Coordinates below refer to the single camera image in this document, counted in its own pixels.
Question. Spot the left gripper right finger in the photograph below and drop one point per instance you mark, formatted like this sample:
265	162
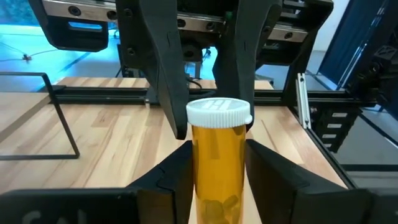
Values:
273	186

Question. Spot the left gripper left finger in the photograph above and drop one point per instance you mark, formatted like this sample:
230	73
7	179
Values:
168	193

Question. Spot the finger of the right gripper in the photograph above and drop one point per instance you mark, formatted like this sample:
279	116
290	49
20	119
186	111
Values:
155	46
245	62

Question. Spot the slim orange pill bottle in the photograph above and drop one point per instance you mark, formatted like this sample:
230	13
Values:
217	161

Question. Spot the wooden shelf with black legs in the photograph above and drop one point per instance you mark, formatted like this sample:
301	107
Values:
15	102

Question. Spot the silver aluminium extrusion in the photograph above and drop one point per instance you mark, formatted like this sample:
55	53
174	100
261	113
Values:
303	102

